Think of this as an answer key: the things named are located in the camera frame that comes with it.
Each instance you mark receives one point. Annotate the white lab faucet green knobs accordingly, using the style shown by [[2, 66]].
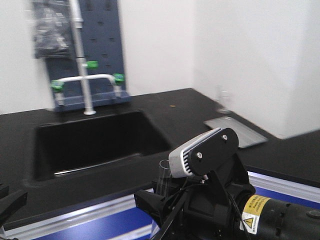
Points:
[[57, 85]]

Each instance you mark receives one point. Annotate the black lab sink basin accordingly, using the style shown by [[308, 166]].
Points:
[[67, 148]]

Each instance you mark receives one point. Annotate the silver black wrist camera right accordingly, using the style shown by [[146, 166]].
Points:
[[203, 153]]

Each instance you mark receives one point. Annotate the grey metal tray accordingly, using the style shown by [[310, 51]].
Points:
[[247, 137]]

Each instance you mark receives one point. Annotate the plastic bag of dark items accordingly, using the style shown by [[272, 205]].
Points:
[[52, 29]]

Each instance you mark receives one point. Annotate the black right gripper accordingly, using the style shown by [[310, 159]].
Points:
[[207, 207]]

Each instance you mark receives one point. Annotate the blue pegboard drying rack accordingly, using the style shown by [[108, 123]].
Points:
[[102, 43]]

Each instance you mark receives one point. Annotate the tall clear test tube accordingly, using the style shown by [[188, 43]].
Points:
[[164, 178]]

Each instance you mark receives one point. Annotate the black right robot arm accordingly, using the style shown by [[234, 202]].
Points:
[[272, 219]]

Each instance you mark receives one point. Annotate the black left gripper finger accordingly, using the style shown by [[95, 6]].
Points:
[[10, 202]]

